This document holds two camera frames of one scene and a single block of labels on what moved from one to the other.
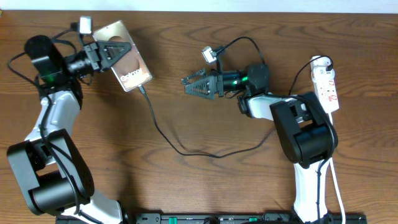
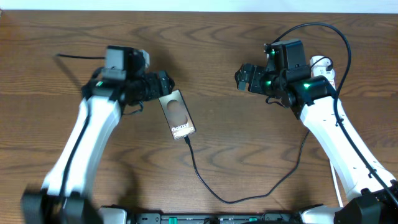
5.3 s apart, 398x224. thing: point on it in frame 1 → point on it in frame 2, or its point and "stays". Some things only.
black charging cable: x=331 y=68 → x=278 y=186
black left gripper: x=101 y=61 → x=155 y=78
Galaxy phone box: x=131 y=70 → x=176 y=114
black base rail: x=219 y=218 stays
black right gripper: x=209 y=85 → x=257 y=73
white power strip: x=323 y=73 stays
